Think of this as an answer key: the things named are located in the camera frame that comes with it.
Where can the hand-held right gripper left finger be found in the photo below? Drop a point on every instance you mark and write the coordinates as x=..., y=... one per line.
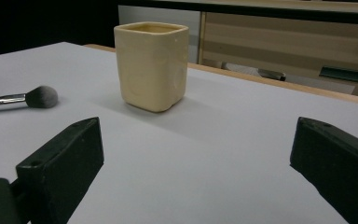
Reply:
x=65, y=161

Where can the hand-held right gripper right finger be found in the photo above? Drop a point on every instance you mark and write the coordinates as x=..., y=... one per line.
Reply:
x=338, y=165

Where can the makeup brush with silver ferrule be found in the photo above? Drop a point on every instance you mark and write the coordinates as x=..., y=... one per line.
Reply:
x=42, y=97

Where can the beige square ceramic cup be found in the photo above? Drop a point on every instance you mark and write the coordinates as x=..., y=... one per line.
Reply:
x=150, y=68

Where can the light wooden desk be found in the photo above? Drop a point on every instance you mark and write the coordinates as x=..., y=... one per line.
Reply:
x=276, y=43

